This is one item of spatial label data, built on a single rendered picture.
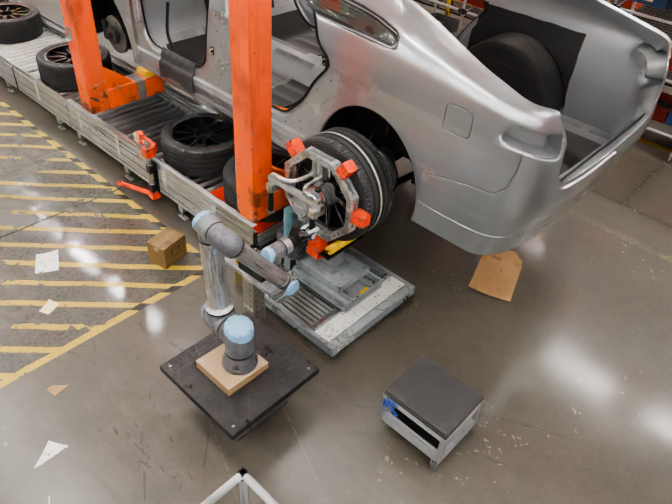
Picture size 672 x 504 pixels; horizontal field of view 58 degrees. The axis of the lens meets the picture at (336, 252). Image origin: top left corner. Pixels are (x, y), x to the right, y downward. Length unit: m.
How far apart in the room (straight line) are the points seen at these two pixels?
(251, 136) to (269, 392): 1.43
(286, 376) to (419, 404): 0.71
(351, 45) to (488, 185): 1.09
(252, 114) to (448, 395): 1.86
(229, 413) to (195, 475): 0.38
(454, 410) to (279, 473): 0.95
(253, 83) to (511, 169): 1.43
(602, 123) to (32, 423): 4.13
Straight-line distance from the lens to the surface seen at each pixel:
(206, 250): 2.89
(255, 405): 3.17
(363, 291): 3.94
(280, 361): 3.35
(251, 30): 3.31
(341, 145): 3.43
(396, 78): 3.36
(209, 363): 3.29
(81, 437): 3.58
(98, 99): 5.26
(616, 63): 4.68
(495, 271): 4.60
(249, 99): 3.45
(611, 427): 3.93
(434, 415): 3.17
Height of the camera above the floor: 2.86
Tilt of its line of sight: 39 degrees down
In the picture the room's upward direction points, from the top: 5 degrees clockwise
